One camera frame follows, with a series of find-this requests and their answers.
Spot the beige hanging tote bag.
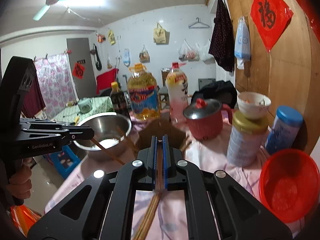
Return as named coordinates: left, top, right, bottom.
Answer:
left=153, top=22, right=167, bottom=44

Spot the white pink drink bottle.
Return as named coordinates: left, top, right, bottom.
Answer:
left=165, top=62, right=188, bottom=123

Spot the green patterned side table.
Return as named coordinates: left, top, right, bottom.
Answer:
left=52, top=96, right=113, bottom=123

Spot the blue plastic stool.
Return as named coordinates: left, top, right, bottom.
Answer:
left=49, top=146, right=81, bottom=179

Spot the chopstick with red print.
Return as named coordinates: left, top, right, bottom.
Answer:
left=155, top=145, right=164, bottom=192

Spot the blue white hanging bag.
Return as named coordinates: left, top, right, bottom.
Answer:
left=234, top=16, right=251, bottom=70

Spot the orange red gift bag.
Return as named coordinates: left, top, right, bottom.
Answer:
left=10, top=205, right=42, bottom=237

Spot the cooking oil bottle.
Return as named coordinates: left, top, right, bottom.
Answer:
left=127, top=63, right=160, bottom=120

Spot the milk powder tin gold lid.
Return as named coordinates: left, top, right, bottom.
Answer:
left=226, top=110, right=270, bottom=168

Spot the wire clothes hanger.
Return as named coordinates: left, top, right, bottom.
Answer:
left=188, top=17, right=210, bottom=29

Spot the red electric pot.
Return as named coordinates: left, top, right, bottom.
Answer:
left=183, top=98, right=233, bottom=141

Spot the blue lidded canister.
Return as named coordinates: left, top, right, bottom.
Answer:
left=265, top=105, right=303, bottom=155

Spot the dark soy sauce bottle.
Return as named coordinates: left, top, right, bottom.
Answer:
left=110, top=82, right=130, bottom=118

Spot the person's left hand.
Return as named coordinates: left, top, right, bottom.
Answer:
left=7, top=158, right=32, bottom=200

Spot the dark red hanging cloth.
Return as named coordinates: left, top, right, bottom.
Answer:
left=22, top=77, right=46, bottom=118

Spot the small red fu paper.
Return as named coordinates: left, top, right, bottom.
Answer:
left=72, top=62, right=85, bottom=80

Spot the stainless steel bowl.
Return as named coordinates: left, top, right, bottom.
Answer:
left=73, top=112, right=132, bottom=161

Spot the red plastic basket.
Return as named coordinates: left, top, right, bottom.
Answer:
left=259, top=148, right=319, bottom=223

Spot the pink floral hanging sheet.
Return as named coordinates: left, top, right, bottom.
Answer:
left=35, top=54, right=76, bottom=119

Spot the wooden chopstick in bundle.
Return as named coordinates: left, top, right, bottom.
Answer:
left=133, top=191, right=162, bottom=240

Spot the wooden chopstick holder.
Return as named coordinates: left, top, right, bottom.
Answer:
left=136, top=119, right=191, bottom=159

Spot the clear hanging plastic bag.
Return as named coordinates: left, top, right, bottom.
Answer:
left=178, top=40, right=200, bottom=61

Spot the dark dotted hanging garment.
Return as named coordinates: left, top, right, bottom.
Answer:
left=208, top=0, right=235, bottom=72

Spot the plain wooden chopstick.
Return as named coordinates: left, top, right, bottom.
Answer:
left=91, top=137, right=125, bottom=165

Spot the red fu paper large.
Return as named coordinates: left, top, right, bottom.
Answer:
left=250, top=0, right=293, bottom=51

